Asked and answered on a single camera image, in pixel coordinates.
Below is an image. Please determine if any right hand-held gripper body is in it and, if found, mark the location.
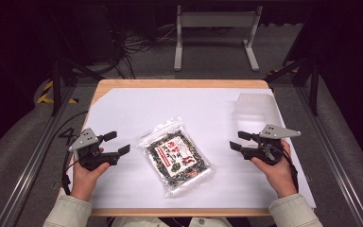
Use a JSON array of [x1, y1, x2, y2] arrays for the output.
[[241, 123, 303, 166]]

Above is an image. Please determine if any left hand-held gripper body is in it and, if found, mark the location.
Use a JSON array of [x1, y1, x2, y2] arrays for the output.
[[68, 127, 121, 172]]

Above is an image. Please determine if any clear plastic container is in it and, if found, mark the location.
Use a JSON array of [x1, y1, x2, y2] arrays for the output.
[[233, 92, 282, 134]]

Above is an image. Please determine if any clear seaweed snack packet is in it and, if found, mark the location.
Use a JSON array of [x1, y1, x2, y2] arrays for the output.
[[136, 115, 217, 199]]

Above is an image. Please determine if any person's left hand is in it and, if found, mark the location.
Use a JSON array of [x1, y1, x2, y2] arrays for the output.
[[70, 147, 112, 202]]

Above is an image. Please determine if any person's right hand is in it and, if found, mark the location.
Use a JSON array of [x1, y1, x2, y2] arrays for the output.
[[251, 139, 299, 200]]

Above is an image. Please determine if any yellow black hazard tape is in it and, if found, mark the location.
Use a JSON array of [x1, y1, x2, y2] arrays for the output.
[[36, 79, 78, 105]]

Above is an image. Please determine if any white paper sheet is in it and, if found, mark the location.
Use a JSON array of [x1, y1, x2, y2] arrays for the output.
[[63, 87, 317, 210]]

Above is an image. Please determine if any person's torso clothing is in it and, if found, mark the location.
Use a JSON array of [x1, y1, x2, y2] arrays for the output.
[[111, 216, 234, 227]]

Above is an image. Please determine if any wooden table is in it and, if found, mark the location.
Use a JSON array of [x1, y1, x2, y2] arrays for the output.
[[56, 79, 317, 218]]

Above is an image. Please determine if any white metal stand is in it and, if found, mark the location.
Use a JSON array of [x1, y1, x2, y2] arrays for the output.
[[173, 5, 264, 73]]

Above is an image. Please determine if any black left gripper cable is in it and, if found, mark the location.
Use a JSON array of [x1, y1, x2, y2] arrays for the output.
[[51, 110, 90, 197]]

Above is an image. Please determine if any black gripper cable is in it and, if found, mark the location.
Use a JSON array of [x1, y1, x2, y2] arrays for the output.
[[51, 110, 90, 197], [278, 147, 300, 194]]

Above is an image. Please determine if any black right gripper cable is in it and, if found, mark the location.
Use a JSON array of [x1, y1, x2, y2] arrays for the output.
[[278, 147, 300, 194]]

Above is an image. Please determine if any aluminium rail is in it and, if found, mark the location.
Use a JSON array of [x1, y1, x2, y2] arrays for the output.
[[0, 84, 78, 227], [295, 84, 363, 227]]

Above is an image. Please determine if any black metal frame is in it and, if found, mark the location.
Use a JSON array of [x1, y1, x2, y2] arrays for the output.
[[265, 57, 321, 117], [50, 57, 106, 117]]

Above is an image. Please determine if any bundle of black cables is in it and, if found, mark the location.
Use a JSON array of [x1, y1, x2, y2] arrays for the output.
[[102, 4, 179, 80]]

